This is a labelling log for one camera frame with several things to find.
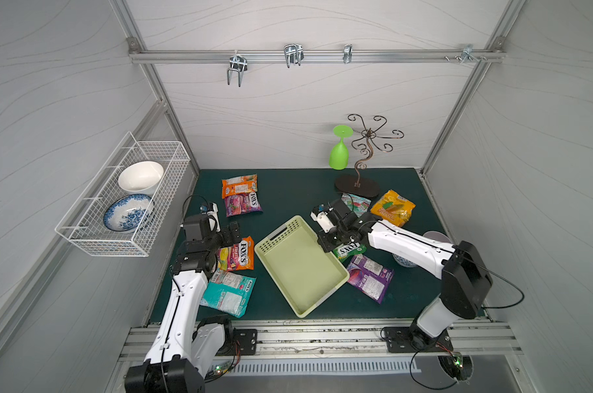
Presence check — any small blue patterned bowl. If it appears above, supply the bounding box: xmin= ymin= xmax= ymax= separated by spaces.
xmin=393 ymin=255 xmax=417 ymax=269

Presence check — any pale green plastic basket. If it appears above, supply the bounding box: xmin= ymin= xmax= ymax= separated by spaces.
xmin=255 ymin=215 xmax=350 ymax=319

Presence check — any purple Fox's berries candy bag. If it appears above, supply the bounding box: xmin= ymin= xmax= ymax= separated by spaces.
xmin=224 ymin=192 xmax=263 ymax=217

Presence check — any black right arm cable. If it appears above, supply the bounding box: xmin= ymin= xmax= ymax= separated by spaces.
xmin=408 ymin=254 xmax=526 ymax=391

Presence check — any Fox's fruits candy bag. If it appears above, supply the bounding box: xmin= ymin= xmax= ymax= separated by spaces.
xmin=217 ymin=237 xmax=255 ymax=272

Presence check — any teal Fox's mint candy bag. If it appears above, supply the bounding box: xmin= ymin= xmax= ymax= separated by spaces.
xmin=342 ymin=193 xmax=371 ymax=217

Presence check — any teal candy bag back side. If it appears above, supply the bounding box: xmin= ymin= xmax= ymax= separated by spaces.
xmin=201 ymin=270 xmax=256 ymax=318

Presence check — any metal hook centre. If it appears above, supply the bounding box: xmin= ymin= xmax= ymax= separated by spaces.
xmin=283 ymin=44 xmax=305 ymax=68

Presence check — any green plastic wine glass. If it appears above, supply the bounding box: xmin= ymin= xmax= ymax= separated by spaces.
xmin=329 ymin=124 xmax=353 ymax=170

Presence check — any metal double hook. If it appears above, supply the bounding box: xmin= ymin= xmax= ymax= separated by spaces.
xmin=227 ymin=54 xmax=248 ymax=87

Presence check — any white wire wall basket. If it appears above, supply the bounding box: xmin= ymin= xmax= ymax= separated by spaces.
xmin=55 ymin=133 xmax=189 ymax=257

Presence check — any orange Fox's candy bag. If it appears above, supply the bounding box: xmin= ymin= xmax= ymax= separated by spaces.
xmin=221 ymin=174 xmax=258 ymax=199

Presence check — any white bowl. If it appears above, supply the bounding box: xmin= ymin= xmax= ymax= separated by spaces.
xmin=118 ymin=160 xmax=165 ymax=196

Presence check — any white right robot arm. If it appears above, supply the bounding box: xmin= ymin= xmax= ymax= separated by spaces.
xmin=310 ymin=199 xmax=493 ymax=350

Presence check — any yellow mango candy bag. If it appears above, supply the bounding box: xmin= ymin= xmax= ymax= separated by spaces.
xmin=370 ymin=190 xmax=416 ymax=228

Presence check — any dark bronze cup tree stand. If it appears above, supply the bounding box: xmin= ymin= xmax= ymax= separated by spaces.
xmin=335 ymin=114 xmax=405 ymax=199

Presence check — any purple candy bag back side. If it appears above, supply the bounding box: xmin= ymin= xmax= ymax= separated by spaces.
xmin=347 ymin=255 xmax=394 ymax=304

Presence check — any green Fox's mango candy bag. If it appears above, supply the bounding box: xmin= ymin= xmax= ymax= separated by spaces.
xmin=332 ymin=242 xmax=368 ymax=262

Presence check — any aluminium top rail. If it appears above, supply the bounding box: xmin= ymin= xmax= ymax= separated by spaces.
xmin=129 ymin=47 xmax=507 ymax=66

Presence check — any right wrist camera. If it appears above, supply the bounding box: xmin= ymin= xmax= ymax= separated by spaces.
xmin=310 ymin=205 xmax=336 ymax=234

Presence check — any lilac bowl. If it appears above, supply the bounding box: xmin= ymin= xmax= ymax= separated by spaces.
xmin=422 ymin=231 xmax=452 ymax=247

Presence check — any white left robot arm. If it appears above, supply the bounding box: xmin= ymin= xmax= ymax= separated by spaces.
xmin=124 ymin=209 xmax=243 ymax=392

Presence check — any blue patterned plate bowl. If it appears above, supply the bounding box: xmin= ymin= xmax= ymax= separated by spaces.
xmin=103 ymin=194 xmax=153 ymax=233

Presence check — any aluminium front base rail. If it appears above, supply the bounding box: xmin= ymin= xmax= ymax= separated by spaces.
xmin=116 ymin=318 xmax=523 ymax=365

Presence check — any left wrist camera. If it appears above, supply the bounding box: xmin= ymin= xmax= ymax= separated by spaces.
xmin=201 ymin=202 xmax=220 ymax=233

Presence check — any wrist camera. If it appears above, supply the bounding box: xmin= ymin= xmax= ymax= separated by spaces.
xmin=310 ymin=205 xmax=336 ymax=234
xmin=201 ymin=202 xmax=220 ymax=233

